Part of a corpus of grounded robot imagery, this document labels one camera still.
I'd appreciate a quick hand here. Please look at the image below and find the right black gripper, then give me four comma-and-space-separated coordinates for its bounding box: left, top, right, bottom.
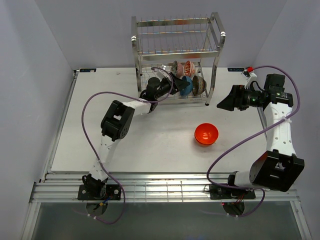
216, 85, 263, 112

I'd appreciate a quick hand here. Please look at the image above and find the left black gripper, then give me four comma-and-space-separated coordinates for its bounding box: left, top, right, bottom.
155, 73, 190, 100

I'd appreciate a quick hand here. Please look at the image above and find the blue ceramic bowl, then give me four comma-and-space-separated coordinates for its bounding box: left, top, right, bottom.
179, 75, 193, 97

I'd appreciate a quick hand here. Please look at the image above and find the grey leaf patterned bowl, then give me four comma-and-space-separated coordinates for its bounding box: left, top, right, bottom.
170, 60, 184, 78

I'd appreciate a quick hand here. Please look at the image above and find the orange floral white bowl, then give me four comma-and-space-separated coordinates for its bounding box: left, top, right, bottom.
183, 60, 196, 78

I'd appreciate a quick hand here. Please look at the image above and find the brown bowl dark patterned rim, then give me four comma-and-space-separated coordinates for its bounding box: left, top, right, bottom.
192, 75, 207, 96

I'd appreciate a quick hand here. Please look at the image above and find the orange plastic bowl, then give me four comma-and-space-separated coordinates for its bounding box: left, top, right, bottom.
194, 123, 219, 147

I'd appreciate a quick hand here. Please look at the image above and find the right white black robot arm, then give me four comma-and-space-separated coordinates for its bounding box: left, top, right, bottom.
217, 70, 305, 199

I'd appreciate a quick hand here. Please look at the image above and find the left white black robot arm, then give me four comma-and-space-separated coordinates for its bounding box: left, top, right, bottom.
82, 73, 192, 200

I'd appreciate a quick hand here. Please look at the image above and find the stainless steel dish rack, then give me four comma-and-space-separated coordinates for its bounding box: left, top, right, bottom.
131, 12, 226, 106

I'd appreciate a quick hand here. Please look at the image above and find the right blue table sticker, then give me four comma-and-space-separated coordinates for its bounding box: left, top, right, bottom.
227, 67, 245, 72

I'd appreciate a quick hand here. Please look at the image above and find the blue table sticker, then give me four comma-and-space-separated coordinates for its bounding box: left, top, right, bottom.
79, 68, 97, 73
227, 67, 245, 72

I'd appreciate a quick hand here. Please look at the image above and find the left blue table sticker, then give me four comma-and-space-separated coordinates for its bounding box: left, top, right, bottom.
79, 68, 97, 73

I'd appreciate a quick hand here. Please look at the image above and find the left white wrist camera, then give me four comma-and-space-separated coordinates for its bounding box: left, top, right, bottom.
156, 64, 169, 80

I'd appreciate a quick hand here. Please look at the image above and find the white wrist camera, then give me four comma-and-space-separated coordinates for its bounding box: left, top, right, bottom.
156, 64, 169, 80
241, 66, 257, 89

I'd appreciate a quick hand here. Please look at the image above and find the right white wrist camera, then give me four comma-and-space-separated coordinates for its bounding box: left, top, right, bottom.
241, 66, 257, 89

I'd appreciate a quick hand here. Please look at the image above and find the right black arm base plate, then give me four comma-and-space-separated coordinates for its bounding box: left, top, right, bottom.
203, 184, 256, 200

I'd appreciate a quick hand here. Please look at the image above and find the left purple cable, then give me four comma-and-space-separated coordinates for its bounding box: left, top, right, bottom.
81, 66, 176, 225

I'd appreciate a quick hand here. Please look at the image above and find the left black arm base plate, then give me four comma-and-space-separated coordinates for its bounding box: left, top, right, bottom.
77, 184, 122, 201

